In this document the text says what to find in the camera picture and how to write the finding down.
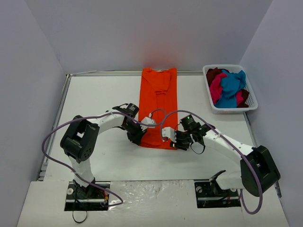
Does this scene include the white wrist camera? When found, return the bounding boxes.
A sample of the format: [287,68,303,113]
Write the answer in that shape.
[161,127,176,142]
[141,117,156,130]

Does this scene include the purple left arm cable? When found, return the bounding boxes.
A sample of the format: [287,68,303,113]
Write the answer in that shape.
[41,108,168,209]

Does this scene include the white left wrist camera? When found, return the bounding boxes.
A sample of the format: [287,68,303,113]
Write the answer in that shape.
[141,117,156,130]

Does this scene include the white plastic laundry basket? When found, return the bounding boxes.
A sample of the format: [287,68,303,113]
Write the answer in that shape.
[203,64,258,114]

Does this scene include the pink t shirt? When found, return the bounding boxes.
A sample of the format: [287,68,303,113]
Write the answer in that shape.
[209,73,249,108]

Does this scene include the orange t shirt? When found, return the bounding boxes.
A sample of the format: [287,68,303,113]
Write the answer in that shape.
[138,68,178,149]

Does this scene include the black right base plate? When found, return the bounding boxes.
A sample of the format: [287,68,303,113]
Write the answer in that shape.
[194,180,241,209]

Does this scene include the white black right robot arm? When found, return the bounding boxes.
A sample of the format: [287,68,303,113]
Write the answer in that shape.
[170,115,281,197]

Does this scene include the thin black cable loop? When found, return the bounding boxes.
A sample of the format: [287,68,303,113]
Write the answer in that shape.
[71,209,89,224]

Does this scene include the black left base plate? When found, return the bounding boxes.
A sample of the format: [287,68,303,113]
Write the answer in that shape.
[64,182,109,211]

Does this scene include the dark red t shirt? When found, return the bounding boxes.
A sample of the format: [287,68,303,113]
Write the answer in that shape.
[206,67,223,84]

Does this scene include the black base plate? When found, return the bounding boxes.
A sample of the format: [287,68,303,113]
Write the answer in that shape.
[194,180,241,209]
[64,182,109,211]

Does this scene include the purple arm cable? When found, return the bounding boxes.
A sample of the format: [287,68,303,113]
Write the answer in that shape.
[160,110,264,215]
[41,108,168,209]

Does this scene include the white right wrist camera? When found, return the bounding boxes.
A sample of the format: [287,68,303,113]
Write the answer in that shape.
[161,127,176,142]

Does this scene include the blue t shirt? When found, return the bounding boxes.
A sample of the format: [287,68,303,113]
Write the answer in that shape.
[217,70,246,108]

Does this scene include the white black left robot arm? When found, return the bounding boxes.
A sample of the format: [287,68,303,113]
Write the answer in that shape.
[60,103,154,198]

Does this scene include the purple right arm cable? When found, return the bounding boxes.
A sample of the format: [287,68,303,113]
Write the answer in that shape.
[160,110,264,215]

